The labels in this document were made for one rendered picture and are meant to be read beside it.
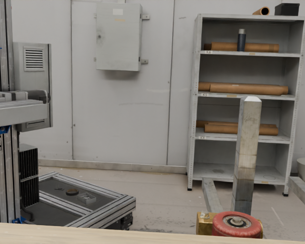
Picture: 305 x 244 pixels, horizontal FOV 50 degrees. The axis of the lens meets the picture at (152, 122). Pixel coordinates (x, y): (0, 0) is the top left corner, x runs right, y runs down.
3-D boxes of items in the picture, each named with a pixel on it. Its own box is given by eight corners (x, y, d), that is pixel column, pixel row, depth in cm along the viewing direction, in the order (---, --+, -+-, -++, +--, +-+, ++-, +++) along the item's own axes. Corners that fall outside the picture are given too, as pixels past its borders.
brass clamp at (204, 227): (195, 230, 75) (196, 209, 74) (255, 234, 74) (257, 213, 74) (197, 245, 69) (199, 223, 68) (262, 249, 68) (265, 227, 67)
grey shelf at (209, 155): (185, 174, 343) (194, 19, 313) (273, 178, 338) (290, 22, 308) (187, 190, 299) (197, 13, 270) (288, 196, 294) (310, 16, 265)
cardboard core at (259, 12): (251, 11, 303) (260, 6, 273) (261, 11, 302) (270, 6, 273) (251, 20, 304) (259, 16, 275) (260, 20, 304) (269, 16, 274)
